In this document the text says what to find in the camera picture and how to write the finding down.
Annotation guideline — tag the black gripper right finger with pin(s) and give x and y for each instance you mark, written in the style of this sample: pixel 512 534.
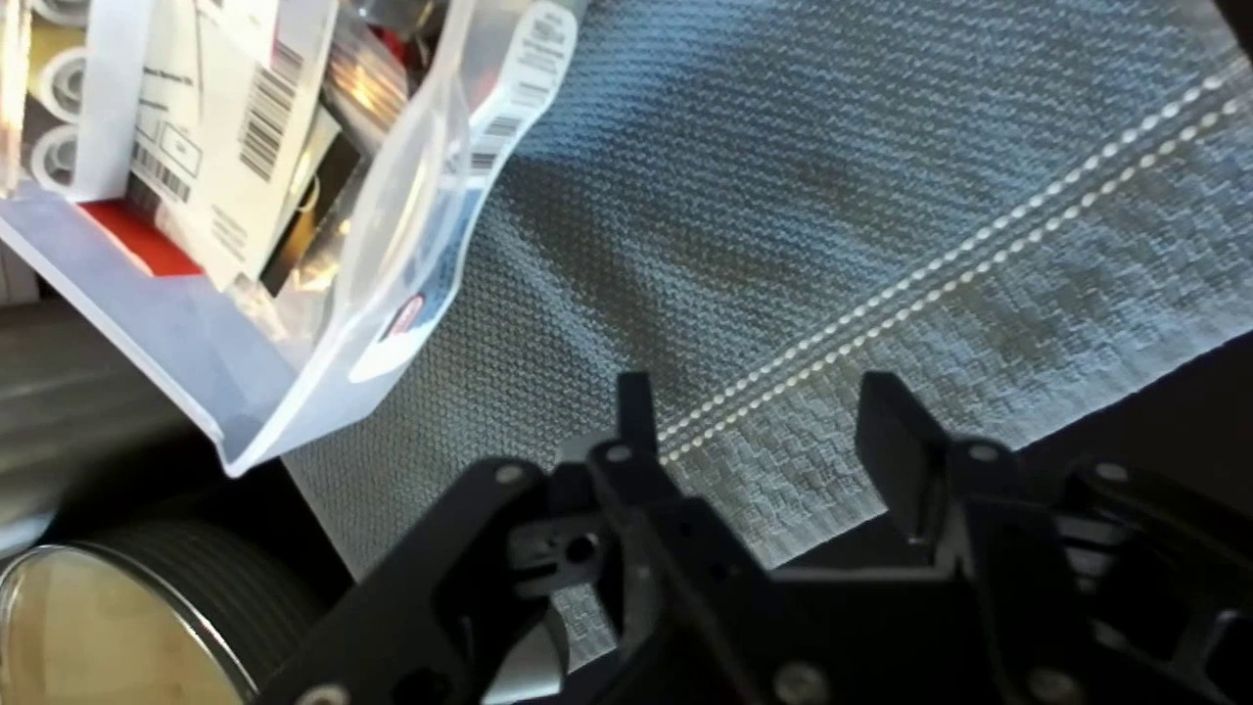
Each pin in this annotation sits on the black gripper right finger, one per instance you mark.
pixel 1020 589

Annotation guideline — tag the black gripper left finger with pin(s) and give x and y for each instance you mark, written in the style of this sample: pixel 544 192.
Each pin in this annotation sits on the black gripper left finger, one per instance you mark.
pixel 629 572

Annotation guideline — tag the grey frying pan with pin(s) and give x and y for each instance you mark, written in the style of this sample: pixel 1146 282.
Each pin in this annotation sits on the grey frying pan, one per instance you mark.
pixel 266 589

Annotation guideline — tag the blue-grey cloth towel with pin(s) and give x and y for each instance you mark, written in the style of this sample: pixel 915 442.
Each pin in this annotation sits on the blue-grey cloth towel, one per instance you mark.
pixel 786 196

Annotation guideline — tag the cream glass pan lid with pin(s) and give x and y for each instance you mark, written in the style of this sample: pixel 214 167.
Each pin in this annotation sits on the cream glass pan lid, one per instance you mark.
pixel 103 640

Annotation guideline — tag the red packet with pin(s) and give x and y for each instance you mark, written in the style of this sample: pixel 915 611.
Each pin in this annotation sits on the red packet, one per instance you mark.
pixel 142 235

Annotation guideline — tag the white barcode labelled packet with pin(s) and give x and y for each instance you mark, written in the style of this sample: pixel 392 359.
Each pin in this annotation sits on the white barcode labelled packet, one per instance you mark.
pixel 221 119

